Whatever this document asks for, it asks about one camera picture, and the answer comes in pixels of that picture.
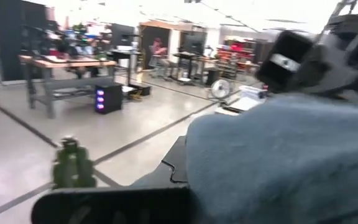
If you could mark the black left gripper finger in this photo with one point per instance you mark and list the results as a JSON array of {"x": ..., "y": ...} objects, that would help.
[{"x": 120, "y": 205}]

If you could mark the dark blue hat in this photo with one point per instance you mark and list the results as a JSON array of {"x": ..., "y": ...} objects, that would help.
[{"x": 275, "y": 161}]

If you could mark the green cactus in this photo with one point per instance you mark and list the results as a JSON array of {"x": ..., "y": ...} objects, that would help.
[{"x": 73, "y": 168}]

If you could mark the white box stack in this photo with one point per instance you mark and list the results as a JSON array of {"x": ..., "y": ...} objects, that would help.
[{"x": 247, "y": 96}]

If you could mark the shelf with red items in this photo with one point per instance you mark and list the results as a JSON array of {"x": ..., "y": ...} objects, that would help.
[{"x": 235, "y": 56}]

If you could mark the black computer tower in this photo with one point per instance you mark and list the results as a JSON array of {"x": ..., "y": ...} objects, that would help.
[{"x": 109, "y": 98}]

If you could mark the black floor box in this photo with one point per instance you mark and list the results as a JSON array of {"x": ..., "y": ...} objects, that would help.
[{"x": 140, "y": 88}]

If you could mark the white floor fan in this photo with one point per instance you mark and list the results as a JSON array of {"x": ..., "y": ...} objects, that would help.
[{"x": 220, "y": 88}]

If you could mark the black desk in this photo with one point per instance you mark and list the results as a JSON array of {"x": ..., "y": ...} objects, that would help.
[{"x": 194, "y": 59}]

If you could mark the black monitor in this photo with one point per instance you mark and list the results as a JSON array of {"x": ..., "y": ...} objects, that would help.
[{"x": 194, "y": 42}]

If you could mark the wooden workbench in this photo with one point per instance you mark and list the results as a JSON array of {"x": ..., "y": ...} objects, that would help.
[{"x": 67, "y": 63}]

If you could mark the person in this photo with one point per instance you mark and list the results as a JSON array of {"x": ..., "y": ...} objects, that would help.
[{"x": 158, "y": 49}]

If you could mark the black cabinet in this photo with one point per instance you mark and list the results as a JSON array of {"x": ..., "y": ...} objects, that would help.
[{"x": 11, "y": 40}]

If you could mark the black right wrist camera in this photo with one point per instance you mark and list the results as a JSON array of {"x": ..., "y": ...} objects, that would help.
[{"x": 286, "y": 62}]

